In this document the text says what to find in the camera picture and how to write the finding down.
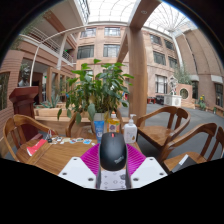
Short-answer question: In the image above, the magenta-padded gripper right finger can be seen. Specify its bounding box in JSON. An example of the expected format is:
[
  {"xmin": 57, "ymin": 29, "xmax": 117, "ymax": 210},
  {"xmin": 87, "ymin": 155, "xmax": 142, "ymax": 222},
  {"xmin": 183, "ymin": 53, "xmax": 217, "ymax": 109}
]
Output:
[{"xmin": 125, "ymin": 143, "xmax": 169, "ymax": 190}]

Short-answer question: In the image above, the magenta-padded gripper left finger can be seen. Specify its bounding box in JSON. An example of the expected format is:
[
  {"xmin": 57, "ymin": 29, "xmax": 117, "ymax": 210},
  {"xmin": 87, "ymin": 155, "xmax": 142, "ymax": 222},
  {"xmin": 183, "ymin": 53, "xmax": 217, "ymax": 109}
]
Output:
[{"xmin": 57, "ymin": 143, "xmax": 102, "ymax": 190}]

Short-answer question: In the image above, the black computer mouse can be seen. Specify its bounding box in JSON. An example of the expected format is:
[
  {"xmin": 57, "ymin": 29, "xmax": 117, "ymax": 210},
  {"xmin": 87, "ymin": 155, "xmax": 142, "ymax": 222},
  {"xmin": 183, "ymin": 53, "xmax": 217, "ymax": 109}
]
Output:
[{"xmin": 98, "ymin": 131, "xmax": 128, "ymax": 172}]

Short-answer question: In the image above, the empty wooden armchair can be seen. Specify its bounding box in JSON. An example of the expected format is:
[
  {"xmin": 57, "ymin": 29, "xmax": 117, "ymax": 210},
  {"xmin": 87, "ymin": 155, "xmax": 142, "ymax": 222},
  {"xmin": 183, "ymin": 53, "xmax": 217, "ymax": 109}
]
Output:
[{"xmin": 135, "ymin": 105, "xmax": 192, "ymax": 151}]

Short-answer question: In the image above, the white pump dispenser bottle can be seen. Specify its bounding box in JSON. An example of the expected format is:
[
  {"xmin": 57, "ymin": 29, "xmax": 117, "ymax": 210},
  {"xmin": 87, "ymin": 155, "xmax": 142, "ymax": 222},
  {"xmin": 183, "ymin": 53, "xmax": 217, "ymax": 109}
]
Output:
[{"xmin": 123, "ymin": 113, "xmax": 138, "ymax": 144}]

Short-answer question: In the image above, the wooden chair behind plant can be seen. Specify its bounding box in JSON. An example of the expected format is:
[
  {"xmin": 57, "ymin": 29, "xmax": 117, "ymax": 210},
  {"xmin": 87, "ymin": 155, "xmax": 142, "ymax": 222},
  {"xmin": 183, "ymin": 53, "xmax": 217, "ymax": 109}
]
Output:
[{"xmin": 65, "ymin": 111, "xmax": 98, "ymax": 139}]

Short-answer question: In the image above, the key bundle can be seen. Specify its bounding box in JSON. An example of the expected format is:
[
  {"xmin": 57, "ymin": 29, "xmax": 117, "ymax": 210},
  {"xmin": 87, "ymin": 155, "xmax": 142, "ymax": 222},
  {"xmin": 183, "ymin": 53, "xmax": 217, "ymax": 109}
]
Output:
[{"xmin": 44, "ymin": 129, "xmax": 54, "ymax": 144}]

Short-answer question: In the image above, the blue squeeze tube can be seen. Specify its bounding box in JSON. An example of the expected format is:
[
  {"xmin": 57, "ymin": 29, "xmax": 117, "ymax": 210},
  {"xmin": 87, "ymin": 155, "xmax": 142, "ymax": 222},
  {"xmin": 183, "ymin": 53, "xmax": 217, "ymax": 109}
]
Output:
[{"xmin": 93, "ymin": 119, "xmax": 106, "ymax": 144}]

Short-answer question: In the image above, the red and white flat case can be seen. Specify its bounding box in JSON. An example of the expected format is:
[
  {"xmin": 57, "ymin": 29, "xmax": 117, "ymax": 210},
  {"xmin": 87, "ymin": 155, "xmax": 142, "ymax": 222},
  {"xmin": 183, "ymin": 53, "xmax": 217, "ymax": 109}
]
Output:
[{"xmin": 26, "ymin": 138, "xmax": 48, "ymax": 157}]

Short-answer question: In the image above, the wooden armchair with black notebook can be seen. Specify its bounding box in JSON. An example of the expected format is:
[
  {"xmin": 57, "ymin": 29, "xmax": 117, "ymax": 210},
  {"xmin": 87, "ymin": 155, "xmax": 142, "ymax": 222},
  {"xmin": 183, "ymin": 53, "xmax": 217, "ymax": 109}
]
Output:
[{"xmin": 158, "ymin": 122, "xmax": 224, "ymax": 174}]

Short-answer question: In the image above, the yellow liquid bottle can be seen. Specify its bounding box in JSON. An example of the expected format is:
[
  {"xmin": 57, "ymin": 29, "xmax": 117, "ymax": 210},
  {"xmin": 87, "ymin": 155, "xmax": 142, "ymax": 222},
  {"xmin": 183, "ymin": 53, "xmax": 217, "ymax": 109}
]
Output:
[{"xmin": 107, "ymin": 111, "xmax": 121, "ymax": 134}]

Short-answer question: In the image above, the wooden planter box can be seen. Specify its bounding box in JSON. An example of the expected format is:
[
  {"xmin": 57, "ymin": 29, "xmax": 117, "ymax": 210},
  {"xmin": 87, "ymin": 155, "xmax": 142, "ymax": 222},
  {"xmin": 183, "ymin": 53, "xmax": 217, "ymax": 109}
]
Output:
[{"xmin": 33, "ymin": 106, "xmax": 91, "ymax": 135}]

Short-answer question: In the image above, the spiky green agave plant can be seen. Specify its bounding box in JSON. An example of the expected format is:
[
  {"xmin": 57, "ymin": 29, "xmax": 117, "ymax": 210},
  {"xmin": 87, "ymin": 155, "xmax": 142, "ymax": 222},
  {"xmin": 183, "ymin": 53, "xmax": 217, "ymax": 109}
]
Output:
[{"xmin": 38, "ymin": 94, "xmax": 63, "ymax": 109}]

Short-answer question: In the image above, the wooden armchair with red case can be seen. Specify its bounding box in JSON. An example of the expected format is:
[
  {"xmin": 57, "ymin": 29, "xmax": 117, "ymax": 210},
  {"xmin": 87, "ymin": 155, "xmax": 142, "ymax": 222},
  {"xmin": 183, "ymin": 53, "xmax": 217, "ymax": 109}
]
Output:
[{"xmin": 2, "ymin": 114, "xmax": 59, "ymax": 164}]

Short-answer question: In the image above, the leafy green potted plant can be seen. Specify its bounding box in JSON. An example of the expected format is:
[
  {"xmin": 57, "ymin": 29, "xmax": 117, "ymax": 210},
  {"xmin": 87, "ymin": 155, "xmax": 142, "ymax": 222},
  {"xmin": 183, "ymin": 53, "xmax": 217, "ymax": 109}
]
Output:
[{"xmin": 56, "ymin": 58, "xmax": 135, "ymax": 134}]

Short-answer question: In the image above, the dark red wooden podium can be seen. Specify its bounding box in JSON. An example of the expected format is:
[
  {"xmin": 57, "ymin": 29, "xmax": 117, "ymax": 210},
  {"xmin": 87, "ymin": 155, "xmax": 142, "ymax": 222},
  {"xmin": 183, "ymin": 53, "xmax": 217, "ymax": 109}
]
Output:
[{"xmin": 8, "ymin": 85, "xmax": 40, "ymax": 143}]

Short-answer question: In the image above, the dark bust statue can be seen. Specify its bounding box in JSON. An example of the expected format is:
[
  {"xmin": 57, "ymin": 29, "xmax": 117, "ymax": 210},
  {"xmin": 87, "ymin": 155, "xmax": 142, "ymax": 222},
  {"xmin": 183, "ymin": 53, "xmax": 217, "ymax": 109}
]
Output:
[{"xmin": 17, "ymin": 64, "xmax": 32, "ymax": 88}]

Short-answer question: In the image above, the white statue on pedestal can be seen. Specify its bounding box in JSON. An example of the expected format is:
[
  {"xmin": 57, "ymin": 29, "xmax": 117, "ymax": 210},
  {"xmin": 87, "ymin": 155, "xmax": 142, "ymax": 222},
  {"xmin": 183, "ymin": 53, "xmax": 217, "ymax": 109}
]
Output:
[{"xmin": 163, "ymin": 75, "xmax": 183, "ymax": 108}]

